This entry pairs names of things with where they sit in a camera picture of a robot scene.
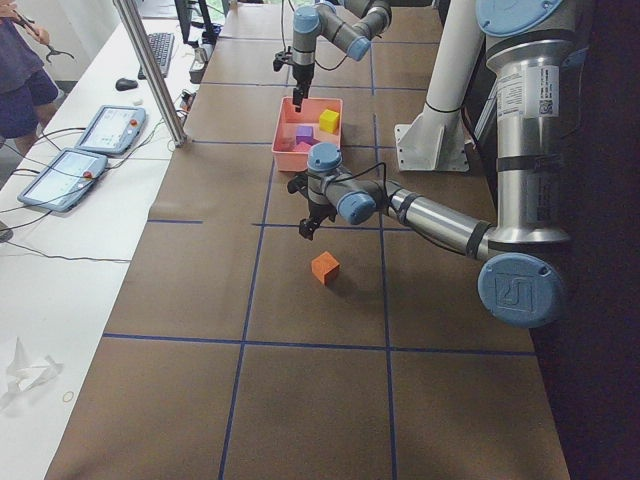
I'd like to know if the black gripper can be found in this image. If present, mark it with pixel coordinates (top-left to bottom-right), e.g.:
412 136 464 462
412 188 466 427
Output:
272 47 310 112
287 172 336 240

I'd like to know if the yellow foam block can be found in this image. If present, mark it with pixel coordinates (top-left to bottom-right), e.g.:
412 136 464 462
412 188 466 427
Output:
318 109 341 134

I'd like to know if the purple foam block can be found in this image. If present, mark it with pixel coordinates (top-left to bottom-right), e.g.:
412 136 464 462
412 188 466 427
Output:
295 124 315 145

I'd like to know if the orange foam block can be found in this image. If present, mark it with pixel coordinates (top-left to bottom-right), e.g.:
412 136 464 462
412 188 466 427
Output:
311 251 340 285

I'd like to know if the red foam block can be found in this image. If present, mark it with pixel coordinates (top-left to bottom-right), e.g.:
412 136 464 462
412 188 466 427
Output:
292 142 314 153

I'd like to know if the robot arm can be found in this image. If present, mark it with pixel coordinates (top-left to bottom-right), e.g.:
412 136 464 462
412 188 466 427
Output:
287 1 594 328
273 1 392 113

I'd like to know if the pink plastic bin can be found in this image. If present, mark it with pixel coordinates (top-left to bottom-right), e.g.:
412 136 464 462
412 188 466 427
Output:
272 97 343 172

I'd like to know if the brown paper table cover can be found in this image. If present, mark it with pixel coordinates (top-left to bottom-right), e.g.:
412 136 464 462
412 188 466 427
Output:
47 5 568 479

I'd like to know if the black keyboard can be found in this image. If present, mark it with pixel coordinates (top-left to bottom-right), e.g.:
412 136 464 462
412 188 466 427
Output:
147 32 175 78

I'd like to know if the black computer mouse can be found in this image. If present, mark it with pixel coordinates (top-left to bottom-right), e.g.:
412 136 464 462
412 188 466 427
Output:
115 78 138 92

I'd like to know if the far teach pendant tablet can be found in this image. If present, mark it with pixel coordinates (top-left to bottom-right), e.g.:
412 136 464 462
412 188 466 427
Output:
75 105 147 155

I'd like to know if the teach pendant tablet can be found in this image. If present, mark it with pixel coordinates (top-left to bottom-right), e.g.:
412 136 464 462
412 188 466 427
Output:
75 105 147 155
17 148 108 212

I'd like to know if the near teach pendant tablet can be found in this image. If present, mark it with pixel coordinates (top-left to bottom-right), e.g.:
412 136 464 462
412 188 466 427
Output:
17 148 108 212

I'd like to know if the person in purple shirt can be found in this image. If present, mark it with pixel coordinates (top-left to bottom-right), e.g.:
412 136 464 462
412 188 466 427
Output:
1 1 59 155

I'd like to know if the crumpled white paper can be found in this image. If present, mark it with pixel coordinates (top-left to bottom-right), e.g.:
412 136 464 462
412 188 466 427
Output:
1 337 64 409

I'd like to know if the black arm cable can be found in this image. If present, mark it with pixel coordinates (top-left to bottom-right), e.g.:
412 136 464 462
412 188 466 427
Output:
344 161 389 187

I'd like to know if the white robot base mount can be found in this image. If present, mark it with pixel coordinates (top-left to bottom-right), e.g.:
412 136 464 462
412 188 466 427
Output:
395 0 484 172

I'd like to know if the black cable on desk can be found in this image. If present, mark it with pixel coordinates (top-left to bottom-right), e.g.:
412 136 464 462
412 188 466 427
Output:
0 127 176 265

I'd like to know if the aluminium frame post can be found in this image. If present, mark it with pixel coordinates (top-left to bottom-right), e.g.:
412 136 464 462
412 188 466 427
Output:
112 0 187 148

